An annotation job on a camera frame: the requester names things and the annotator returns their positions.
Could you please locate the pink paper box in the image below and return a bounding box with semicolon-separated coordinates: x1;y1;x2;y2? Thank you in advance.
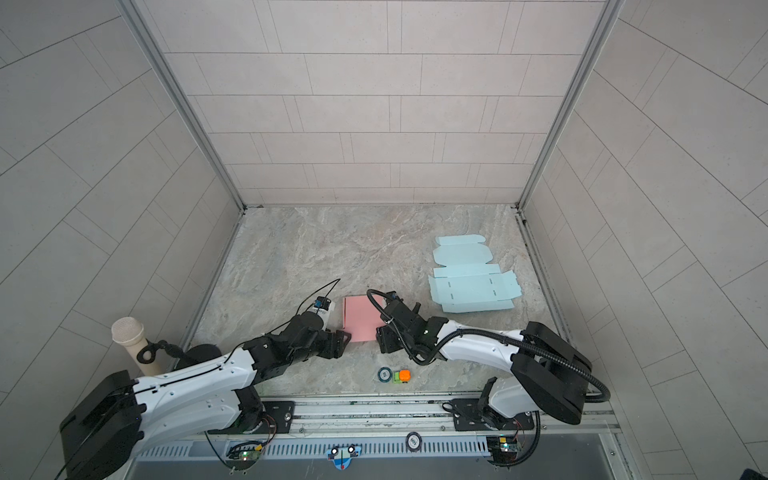
343;295;385;343

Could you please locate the light blue paper box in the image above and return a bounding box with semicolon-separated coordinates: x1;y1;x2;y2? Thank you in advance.
428;234;522;313

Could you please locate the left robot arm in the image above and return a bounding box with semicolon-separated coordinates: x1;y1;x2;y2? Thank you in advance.
59;311;351;479

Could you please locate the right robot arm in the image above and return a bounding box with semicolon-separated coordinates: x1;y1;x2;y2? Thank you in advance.
366;289;611;430

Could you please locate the orange green small toy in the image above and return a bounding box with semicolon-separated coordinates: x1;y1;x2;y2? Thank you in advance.
393;369;411;383

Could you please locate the blue red sticker tag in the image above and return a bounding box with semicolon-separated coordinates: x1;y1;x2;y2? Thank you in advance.
326;445;362;471

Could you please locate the black round stand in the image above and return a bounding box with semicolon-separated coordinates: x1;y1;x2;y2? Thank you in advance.
135;340;222;371

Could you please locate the left green circuit board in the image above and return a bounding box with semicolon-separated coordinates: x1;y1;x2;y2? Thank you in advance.
226;441;266;470

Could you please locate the green circuit board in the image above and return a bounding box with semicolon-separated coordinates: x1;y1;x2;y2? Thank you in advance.
486;436;520;467
226;441;266;470

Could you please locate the right green circuit board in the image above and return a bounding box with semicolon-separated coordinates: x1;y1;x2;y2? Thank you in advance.
486;436;520;467

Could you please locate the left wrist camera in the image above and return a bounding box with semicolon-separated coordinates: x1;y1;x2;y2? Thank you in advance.
312;296;332;313

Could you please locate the aluminium rail frame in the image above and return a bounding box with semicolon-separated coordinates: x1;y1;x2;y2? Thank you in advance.
119;392;619;445

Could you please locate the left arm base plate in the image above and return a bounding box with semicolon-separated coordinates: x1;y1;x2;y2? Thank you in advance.
238;401;296;434

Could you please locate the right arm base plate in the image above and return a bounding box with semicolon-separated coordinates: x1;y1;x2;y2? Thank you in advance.
441;398;536;433

